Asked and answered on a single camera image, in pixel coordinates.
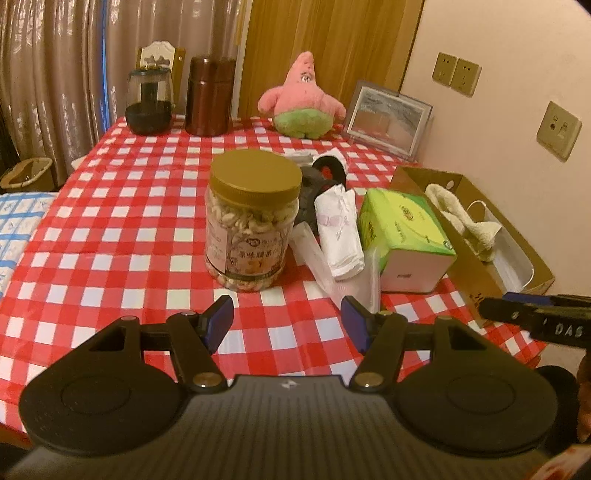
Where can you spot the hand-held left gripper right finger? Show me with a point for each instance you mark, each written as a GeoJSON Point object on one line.
{"type": "Point", "coordinates": [355, 323]}

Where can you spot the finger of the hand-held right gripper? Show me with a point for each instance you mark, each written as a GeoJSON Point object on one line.
{"type": "Point", "coordinates": [513, 296]}
{"type": "Point", "coordinates": [508, 318]}

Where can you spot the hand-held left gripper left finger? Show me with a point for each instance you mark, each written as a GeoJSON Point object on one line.
{"type": "Point", "coordinates": [220, 323]}

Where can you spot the cardboard box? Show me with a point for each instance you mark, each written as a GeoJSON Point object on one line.
{"type": "Point", "coordinates": [475, 286]}

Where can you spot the clear plastic bag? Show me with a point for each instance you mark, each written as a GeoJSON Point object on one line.
{"type": "Point", "coordinates": [318, 263]}

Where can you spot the white sock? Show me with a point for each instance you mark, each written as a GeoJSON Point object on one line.
{"type": "Point", "coordinates": [339, 230]}

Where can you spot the beige towel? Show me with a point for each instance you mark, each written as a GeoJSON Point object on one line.
{"type": "Point", "coordinates": [475, 230]}

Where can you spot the plastic snack jar gold lid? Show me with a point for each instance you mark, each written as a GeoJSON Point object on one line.
{"type": "Point", "coordinates": [249, 230]}

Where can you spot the green tissue pack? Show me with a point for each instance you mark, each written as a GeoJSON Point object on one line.
{"type": "Point", "coordinates": [397, 221]}

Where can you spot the red checked tablecloth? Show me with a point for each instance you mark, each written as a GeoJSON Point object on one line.
{"type": "Point", "coordinates": [138, 221]}

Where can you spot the black fabric band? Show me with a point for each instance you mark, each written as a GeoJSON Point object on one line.
{"type": "Point", "coordinates": [307, 194]}

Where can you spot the white crumpled paper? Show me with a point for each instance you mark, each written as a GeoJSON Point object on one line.
{"type": "Point", "coordinates": [300, 154]}

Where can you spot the blue checked bedding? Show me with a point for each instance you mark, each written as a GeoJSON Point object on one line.
{"type": "Point", "coordinates": [18, 230]}

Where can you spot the dark glass jar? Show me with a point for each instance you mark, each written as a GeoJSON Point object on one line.
{"type": "Point", "coordinates": [148, 110]}

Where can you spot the brown cylindrical canister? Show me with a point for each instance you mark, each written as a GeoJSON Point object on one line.
{"type": "Point", "coordinates": [210, 97]}

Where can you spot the pink starfish plush toy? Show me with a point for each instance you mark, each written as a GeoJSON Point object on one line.
{"type": "Point", "coordinates": [300, 97]}

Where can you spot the beige trash bin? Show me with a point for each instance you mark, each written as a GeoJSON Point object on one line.
{"type": "Point", "coordinates": [25, 177]}

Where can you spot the white wooden chair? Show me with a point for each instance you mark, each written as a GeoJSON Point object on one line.
{"type": "Point", "coordinates": [159, 53]}

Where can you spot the blue pole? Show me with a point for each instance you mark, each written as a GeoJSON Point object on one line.
{"type": "Point", "coordinates": [104, 69]}

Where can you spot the wooden door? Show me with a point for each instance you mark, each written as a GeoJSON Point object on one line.
{"type": "Point", "coordinates": [332, 37]}

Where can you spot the beige patterned curtain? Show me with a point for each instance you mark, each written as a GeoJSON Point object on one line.
{"type": "Point", "coordinates": [55, 69]}

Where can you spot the large beige wall socket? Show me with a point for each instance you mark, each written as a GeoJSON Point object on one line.
{"type": "Point", "coordinates": [558, 131]}

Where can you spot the clear picture frame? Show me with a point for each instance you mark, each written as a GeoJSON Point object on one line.
{"type": "Point", "coordinates": [385, 120]}

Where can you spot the wall light switch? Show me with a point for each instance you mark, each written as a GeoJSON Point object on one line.
{"type": "Point", "coordinates": [465, 77]}

